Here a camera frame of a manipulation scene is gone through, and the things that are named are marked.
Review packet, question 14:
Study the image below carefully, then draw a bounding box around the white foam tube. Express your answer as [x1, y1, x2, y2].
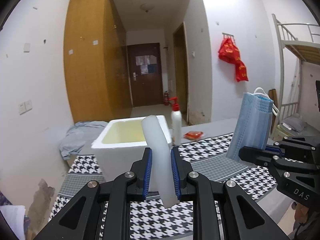
[142, 115, 178, 209]

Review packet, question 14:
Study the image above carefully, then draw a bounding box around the metal bunk bed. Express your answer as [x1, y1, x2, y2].
[272, 14, 319, 139]

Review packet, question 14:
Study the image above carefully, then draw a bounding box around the wooden wardrobe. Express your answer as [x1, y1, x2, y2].
[63, 0, 132, 122]

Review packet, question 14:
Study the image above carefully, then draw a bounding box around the ceiling lamp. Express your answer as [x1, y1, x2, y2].
[140, 3, 155, 13]

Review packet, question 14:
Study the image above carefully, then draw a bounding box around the operator hand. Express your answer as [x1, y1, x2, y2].
[293, 203, 313, 232]

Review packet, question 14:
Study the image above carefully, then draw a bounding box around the blue face masks stack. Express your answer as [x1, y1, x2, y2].
[226, 87, 279, 162]

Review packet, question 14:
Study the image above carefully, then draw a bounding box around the dark brown entrance door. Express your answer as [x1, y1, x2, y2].
[127, 43, 163, 107]

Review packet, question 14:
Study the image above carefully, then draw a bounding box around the red fire extinguisher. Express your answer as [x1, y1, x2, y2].
[164, 91, 170, 106]

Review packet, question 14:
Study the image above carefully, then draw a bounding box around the red snack packet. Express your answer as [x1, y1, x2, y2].
[183, 131, 203, 140]

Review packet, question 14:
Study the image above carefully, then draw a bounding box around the light blue cloth heap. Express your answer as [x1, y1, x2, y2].
[59, 121, 108, 160]

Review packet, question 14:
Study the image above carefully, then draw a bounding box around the white styrofoam box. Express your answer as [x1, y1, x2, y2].
[90, 115, 173, 193]

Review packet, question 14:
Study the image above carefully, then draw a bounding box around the wall socket pair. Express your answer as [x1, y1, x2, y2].
[18, 100, 33, 115]

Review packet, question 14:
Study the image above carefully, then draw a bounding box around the white red pump bottle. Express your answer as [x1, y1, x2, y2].
[169, 96, 182, 146]

